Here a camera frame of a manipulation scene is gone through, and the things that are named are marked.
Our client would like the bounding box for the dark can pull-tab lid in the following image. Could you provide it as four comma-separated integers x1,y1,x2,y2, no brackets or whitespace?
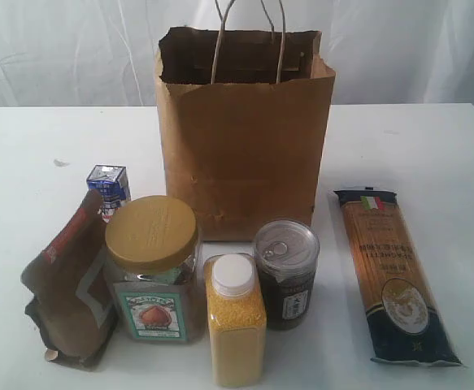
252,219,320,331

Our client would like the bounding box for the brown paper shopping bag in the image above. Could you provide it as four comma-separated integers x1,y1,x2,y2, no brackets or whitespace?
154,0,337,244

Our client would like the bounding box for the yellow millet bottle white cap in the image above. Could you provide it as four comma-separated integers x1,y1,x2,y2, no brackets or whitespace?
203,253,267,388

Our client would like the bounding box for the clear jar gold lid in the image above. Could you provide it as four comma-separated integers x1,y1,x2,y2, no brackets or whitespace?
104,195,206,343

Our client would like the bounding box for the blue white milk carton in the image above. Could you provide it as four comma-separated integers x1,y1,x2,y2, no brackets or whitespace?
86,165,132,223

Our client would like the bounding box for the small paper scrap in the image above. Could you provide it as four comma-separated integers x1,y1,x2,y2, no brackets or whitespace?
54,159,69,167

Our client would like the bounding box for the brown kraft coffee pouch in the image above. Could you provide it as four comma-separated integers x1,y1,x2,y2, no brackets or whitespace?
20,189,118,370

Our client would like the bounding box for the spaghetti packet dark blue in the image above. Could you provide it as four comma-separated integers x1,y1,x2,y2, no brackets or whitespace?
335,188,462,366

